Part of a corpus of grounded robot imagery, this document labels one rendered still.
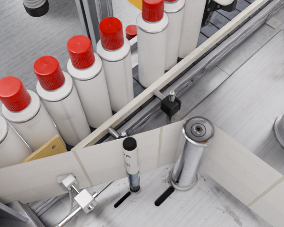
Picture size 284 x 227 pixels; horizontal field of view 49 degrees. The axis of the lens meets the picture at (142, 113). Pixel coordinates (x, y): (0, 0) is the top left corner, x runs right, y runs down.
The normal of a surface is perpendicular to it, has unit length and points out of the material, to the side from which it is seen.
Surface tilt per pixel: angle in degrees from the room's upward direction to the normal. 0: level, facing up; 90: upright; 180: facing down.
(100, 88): 90
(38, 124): 90
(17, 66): 0
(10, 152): 90
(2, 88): 2
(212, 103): 0
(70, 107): 90
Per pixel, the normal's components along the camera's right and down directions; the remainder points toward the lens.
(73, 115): 0.64, 0.67
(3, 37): -0.01, -0.49
